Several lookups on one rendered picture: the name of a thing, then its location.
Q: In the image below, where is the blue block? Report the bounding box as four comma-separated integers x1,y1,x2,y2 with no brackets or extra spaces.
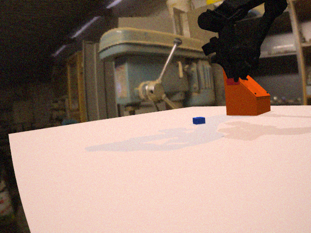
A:
192,117,205,125

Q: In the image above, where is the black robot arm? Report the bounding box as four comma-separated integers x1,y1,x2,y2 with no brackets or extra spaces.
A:
197,0,287,81

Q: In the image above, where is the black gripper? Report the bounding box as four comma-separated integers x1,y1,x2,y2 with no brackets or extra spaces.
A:
211,33,253,82

